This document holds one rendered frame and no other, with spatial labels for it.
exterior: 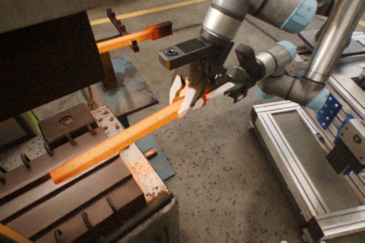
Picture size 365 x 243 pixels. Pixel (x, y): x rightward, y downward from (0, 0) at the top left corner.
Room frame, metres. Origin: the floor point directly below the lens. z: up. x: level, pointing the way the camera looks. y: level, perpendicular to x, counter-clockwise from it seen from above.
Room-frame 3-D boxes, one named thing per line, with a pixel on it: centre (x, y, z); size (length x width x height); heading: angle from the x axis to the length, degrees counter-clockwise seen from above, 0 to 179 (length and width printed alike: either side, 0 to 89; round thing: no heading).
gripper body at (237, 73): (0.54, -0.16, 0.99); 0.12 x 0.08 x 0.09; 128
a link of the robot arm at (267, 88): (0.62, -0.30, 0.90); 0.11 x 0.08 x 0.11; 57
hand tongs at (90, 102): (0.87, 0.49, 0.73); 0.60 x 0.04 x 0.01; 28
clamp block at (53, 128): (0.38, 0.30, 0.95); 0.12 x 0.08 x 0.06; 127
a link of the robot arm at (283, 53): (0.63, -0.28, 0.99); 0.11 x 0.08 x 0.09; 128
